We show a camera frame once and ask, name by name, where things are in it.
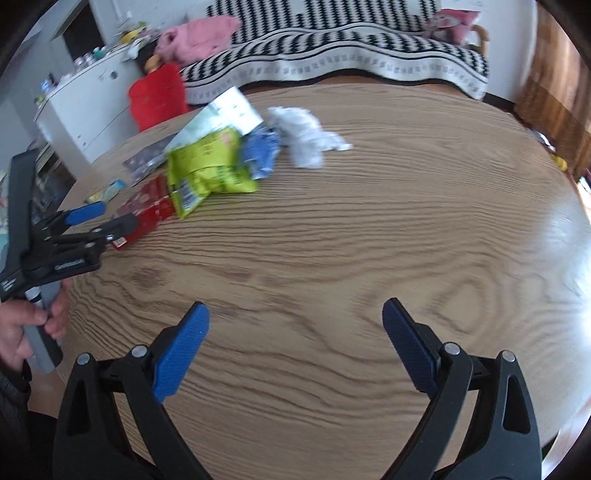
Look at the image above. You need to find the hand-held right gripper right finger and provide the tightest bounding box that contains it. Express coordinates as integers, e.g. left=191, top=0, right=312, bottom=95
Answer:
left=382, top=298, right=542, bottom=480

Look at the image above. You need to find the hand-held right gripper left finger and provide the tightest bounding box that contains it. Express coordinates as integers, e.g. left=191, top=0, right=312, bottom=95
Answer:
left=53, top=302, right=211, bottom=480

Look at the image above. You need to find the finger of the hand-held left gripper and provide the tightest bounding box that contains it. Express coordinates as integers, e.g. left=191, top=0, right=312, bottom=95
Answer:
left=55, top=215, right=140, bottom=252
left=44, top=202, right=107, bottom=232

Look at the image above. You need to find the small blue yellow wrapper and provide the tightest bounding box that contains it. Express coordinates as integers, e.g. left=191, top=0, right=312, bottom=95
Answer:
left=84, top=179, right=126, bottom=204

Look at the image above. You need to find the red snack packet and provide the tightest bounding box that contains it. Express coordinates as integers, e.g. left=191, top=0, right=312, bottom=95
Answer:
left=110, top=178, right=177, bottom=251

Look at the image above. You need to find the dark blue foil wrapper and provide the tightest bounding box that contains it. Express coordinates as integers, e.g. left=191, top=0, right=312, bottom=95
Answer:
left=122, top=142, right=171, bottom=182

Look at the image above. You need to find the large green snack bag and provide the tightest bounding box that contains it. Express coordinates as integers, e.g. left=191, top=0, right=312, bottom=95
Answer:
left=165, top=129, right=258, bottom=220

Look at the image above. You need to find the green white printed bag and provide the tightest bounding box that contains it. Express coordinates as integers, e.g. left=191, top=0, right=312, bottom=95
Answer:
left=164, top=87, right=265, bottom=155

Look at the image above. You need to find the blue plastic wrapper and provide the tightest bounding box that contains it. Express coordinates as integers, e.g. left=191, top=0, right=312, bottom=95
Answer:
left=239, top=128, right=281, bottom=181

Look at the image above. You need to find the white plastic bag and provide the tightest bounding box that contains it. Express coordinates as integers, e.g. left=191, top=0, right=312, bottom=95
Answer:
left=267, top=106, right=354, bottom=169

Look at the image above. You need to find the person's left forearm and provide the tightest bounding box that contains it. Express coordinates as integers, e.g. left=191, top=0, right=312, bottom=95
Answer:
left=0, top=360, right=58, bottom=480

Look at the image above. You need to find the person's left hand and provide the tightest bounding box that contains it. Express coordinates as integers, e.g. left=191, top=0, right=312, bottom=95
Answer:
left=0, top=277, right=71, bottom=370

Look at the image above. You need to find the white shelving rack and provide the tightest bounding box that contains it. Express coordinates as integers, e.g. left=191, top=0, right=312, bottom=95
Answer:
left=28, top=143, right=75, bottom=217

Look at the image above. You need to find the white cabinet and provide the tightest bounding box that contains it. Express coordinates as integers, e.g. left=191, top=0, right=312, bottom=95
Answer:
left=34, top=44, right=144, bottom=164

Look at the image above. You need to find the red plastic chair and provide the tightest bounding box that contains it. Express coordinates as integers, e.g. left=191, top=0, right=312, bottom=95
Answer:
left=128, top=62, right=189, bottom=134

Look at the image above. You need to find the cluster of small bottles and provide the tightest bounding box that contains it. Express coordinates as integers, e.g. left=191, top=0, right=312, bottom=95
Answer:
left=39, top=46, right=109, bottom=100

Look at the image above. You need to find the pink garment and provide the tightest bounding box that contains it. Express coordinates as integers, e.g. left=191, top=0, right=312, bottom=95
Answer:
left=154, top=15, right=242, bottom=65

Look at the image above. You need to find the black white striped blanket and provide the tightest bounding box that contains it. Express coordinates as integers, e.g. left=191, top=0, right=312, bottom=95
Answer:
left=178, top=0, right=490, bottom=104

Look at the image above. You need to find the brown curtain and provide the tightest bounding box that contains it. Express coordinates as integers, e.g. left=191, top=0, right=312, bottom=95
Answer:
left=515, top=0, right=591, bottom=171

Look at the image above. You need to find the pink cartoon pillow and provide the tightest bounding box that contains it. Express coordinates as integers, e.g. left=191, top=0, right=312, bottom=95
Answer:
left=422, top=8, right=478, bottom=44

